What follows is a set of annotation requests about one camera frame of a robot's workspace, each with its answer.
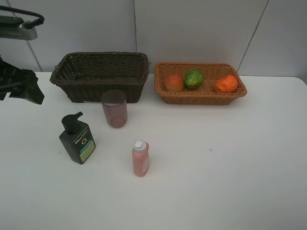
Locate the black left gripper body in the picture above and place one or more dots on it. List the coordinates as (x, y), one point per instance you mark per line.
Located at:
(11, 79)

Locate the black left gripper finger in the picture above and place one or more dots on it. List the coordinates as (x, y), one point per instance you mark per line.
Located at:
(25, 87)

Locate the dark green pump soap bottle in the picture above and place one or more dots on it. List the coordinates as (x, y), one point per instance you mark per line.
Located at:
(77, 138)

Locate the translucent purple plastic cup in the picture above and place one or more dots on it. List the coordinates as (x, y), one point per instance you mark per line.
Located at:
(115, 108)

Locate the red yellow peach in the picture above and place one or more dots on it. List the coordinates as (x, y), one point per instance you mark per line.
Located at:
(174, 83)

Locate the green lime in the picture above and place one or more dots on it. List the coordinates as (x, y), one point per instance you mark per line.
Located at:
(193, 79)

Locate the orange tangerine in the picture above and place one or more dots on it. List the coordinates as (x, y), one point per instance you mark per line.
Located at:
(227, 84)

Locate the dark brown wicker basket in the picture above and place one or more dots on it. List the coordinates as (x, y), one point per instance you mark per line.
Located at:
(85, 76)

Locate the pink dish soap bottle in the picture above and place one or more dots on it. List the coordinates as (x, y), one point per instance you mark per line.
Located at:
(140, 158)

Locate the orange wicker basket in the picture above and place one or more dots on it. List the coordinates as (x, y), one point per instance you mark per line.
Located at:
(204, 94)

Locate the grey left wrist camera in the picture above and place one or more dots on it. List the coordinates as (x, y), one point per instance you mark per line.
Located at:
(16, 28)

